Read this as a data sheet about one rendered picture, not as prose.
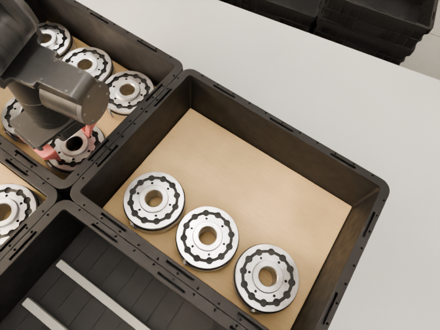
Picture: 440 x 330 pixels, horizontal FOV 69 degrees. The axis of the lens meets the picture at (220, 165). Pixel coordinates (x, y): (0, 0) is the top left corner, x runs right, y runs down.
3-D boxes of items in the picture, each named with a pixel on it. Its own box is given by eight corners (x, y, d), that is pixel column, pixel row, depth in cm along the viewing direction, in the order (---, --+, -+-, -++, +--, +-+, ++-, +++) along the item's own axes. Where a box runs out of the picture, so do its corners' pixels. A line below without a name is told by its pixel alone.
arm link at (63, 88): (-7, -17, 33) (-62, 44, 31) (90, 21, 32) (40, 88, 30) (48, 56, 45) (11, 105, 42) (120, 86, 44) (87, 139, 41)
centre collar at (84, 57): (67, 68, 64) (66, 66, 63) (84, 53, 66) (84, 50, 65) (86, 79, 63) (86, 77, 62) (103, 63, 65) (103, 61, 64)
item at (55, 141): (34, 148, 57) (32, 146, 56) (79, 112, 60) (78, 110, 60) (72, 183, 54) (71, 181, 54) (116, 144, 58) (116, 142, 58)
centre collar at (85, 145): (54, 145, 57) (53, 144, 56) (76, 128, 58) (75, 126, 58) (73, 162, 55) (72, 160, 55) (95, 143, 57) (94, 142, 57)
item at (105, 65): (49, 72, 64) (48, 70, 63) (84, 41, 68) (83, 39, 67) (89, 95, 62) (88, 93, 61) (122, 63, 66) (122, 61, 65)
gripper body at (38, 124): (97, 112, 51) (84, 80, 44) (42, 154, 46) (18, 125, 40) (69, 90, 52) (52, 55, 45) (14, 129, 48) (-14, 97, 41)
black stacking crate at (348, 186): (90, 216, 57) (67, 195, 47) (188, 105, 68) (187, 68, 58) (283, 358, 50) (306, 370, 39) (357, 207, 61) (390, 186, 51)
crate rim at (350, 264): (69, 199, 48) (63, 194, 46) (187, 74, 60) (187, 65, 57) (302, 370, 41) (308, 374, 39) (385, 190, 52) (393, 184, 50)
